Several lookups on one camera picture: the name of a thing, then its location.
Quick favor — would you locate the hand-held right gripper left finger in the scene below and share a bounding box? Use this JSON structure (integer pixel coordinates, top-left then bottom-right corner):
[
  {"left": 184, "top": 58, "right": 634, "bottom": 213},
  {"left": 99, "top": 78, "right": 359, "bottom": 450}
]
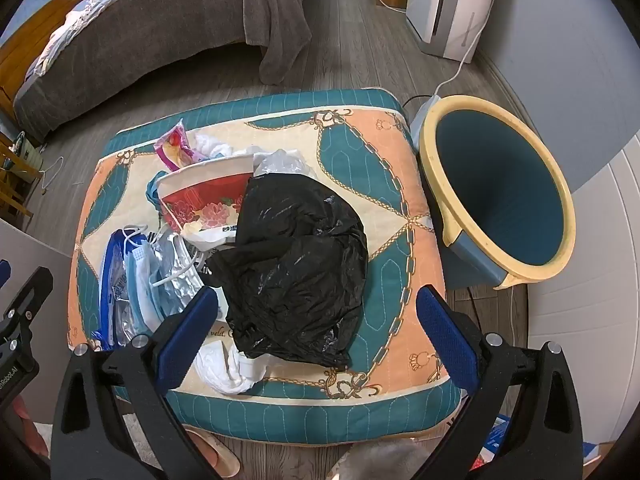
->
[{"left": 50, "top": 286, "right": 221, "bottom": 480}]

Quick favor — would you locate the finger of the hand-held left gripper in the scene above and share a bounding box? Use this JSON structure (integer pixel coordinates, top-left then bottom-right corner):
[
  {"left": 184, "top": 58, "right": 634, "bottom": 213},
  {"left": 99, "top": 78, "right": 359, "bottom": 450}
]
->
[{"left": 0, "top": 266, "right": 54, "bottom": 326}]

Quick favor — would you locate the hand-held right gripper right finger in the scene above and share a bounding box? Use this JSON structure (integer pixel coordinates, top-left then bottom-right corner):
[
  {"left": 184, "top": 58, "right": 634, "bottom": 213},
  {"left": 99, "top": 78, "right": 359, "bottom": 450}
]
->
[{"left": 415, "top": 285, "right": 586, "bottom": 480}]

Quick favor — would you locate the black plastic bag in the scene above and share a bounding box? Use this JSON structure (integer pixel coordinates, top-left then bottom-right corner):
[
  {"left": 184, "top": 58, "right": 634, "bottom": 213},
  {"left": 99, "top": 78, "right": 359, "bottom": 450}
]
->
[{"left": 207, "top": 172, "right": 370, "bottom": 368}]

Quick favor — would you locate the blue bin with yellow rim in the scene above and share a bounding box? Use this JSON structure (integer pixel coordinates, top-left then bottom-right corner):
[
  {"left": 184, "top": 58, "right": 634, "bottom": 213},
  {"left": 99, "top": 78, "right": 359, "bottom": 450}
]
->
[{"left": 411, "top": 95, "right": 577, "bottom": 291}]

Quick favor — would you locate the grey board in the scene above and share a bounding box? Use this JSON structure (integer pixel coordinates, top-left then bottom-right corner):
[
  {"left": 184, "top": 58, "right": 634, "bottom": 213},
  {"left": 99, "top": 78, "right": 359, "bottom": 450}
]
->
[{"left": 0, "top": 217, "right": 76, "bottom": 311}]

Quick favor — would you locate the white fluffy cloth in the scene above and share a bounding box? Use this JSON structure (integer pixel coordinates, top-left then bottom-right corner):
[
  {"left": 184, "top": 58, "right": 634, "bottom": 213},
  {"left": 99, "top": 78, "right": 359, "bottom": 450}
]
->
[{"left": 194, "top": 342, "right": 271, "bottom": 395}]

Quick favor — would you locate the blue foil wrapper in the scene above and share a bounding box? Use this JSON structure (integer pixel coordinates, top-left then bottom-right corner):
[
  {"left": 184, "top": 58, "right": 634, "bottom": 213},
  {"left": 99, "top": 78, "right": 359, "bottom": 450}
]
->
[{"left": 99, "top": 229, "right": 132, "bottom": 352}]

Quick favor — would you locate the white printed wrapper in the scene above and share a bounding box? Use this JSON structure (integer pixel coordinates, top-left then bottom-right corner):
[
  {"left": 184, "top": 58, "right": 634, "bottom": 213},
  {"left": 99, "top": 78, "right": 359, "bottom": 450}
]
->
[{"left": 182, "top": 222, "right": 241, "bottom": 252}]

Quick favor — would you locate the blue box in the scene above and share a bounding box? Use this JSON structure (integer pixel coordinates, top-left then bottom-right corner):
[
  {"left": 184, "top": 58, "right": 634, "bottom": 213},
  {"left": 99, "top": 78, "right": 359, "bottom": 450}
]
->
[{"left": 475, "top": 412, "right": 513, "bottom": 467}]

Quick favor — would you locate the wooden chair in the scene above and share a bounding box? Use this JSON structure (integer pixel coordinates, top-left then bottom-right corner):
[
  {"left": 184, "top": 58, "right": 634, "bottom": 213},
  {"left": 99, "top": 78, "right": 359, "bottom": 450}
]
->
[{"left": 0, "top": 132, "right": 46, "bottom": 217}]

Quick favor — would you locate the pink slipper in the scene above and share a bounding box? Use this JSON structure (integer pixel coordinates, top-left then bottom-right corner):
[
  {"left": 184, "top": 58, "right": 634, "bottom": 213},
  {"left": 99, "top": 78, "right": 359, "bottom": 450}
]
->
[{"left": 187, "top": 432, "right": 242, "bottom": 480}]

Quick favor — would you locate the grey cloth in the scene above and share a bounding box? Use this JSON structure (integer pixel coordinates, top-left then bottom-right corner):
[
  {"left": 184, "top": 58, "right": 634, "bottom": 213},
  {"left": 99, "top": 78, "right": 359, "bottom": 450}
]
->
[{"left": 340, "top": 440, "right": 426, "bottom": 480}]

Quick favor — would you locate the red and white packet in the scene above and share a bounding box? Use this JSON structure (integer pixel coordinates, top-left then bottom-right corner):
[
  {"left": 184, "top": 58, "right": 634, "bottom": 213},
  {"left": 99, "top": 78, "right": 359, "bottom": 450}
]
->
[{"left": 156, "top": 154, "right": 256, "bottom": 241}]

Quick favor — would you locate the white panelled cabinet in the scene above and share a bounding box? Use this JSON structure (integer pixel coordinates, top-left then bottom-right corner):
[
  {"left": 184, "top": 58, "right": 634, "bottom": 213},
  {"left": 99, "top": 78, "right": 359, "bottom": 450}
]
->
[{"left": 525, "top": 150, "right": 640, "bottom": 461}]

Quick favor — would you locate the patterned quilted cushion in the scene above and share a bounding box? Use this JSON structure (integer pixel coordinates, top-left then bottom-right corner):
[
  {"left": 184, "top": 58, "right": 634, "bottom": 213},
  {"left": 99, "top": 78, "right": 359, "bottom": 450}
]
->
[{"left": 67, "top": 87, "right": 463, "bottom": 446}]

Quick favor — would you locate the pink snack wrapper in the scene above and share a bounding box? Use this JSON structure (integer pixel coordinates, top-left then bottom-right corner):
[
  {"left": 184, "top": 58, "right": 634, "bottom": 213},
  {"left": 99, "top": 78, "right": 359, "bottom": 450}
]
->
[{"left": 155, "top": 117, "right": 211, "bottom": 171}]

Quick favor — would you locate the white crumpled tissue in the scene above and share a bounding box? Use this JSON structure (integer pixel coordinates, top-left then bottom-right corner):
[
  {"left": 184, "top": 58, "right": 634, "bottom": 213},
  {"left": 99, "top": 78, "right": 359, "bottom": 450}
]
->
[{"left": 192, "top": 132, "right": 241, "bottom": 158}]

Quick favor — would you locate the clear plastic bag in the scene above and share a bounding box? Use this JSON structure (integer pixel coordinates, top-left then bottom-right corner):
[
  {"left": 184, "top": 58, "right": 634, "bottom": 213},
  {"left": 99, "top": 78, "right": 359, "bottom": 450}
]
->
[{"left": 252, "top": 149, "right": 318, "bottom": 181}]

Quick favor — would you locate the grey power adapter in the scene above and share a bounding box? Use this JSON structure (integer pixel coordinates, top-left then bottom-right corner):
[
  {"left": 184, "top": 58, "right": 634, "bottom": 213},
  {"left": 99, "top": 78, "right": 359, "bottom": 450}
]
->
[{"left": 411, "top": 96, "right": 443, "bottom": 136}]

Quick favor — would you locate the white floral bed sheet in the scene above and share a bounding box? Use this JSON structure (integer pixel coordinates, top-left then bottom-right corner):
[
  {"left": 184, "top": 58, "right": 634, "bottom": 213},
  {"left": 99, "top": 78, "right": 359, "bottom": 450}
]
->
[{"left": 27, "top": 0, "right": 131, "bottom": 78}]

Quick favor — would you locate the white air purifier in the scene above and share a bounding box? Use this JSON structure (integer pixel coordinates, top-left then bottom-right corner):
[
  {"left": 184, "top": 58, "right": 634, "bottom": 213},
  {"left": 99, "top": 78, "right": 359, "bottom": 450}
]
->
[{"left": 406, "top": 0, "right": 503, "bottom": 63}]

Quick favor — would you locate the white wire hanger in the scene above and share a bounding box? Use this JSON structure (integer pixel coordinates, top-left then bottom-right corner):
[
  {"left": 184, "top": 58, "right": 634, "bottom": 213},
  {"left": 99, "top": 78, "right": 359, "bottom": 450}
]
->
[{"left": 42, "top": 156, "right": 66, "bottom": 196}]

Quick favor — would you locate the wooden bed frame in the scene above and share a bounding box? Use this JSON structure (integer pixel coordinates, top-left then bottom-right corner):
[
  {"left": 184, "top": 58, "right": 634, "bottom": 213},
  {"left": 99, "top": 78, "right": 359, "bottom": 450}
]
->
[{"left": 0, "top": 0, "right": 116, "bottom": 111}]

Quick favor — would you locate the white power cable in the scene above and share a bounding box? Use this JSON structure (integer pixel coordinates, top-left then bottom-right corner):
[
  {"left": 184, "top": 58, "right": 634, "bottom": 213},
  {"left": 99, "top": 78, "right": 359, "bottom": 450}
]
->
[{"left": 432, "top": 0, "right": 498, "bottom": 106}]

